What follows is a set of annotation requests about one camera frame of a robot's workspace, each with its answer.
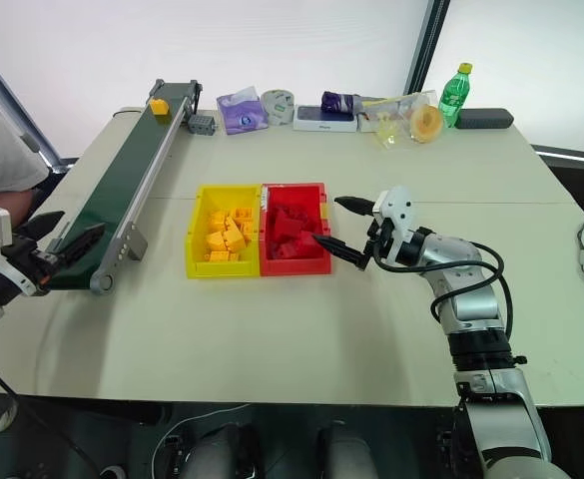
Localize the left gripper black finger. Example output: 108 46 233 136
45 222 108 266
18 210 67 241

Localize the clear plastic bag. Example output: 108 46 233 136
357 89 443 152

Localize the gray tape roll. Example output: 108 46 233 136
261 89 296 126

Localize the purple tissue pack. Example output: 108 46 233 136
216 85 270 136

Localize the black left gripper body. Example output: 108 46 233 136
0 233 57 296

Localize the red toy block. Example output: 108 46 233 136
270 206 297 241
270 239 298 260

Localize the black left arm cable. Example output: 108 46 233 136
0 359 102 478

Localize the green soda bottle yellow cap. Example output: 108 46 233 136
437 62 474 129

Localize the white phone box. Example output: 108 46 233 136
292 104 359 134

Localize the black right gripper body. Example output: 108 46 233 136
364 216 395 262

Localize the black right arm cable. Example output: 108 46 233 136
372 240 516 353

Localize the green conveyor belt gray frame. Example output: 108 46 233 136
45 78 204 296

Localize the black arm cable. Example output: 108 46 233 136
0 359 102 478
372 240 516 353

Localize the yellow plastic bin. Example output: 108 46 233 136
185 184 264 279

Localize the black oblong case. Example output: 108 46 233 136
454 107 515 131

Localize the dark window frame pillar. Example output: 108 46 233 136
402 0 453 95

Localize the round yellow bread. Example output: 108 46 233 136
409 104 444 146

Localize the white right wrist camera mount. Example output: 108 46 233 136
370 185 415 266

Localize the red plastic bin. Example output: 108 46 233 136
258 181 333 277

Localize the purple wrapped packet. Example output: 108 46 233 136
319 90 363 116

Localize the thin white cable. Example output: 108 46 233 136
150 402 249 479

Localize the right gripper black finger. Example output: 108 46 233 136
310 234 371 272
333 195 376 218

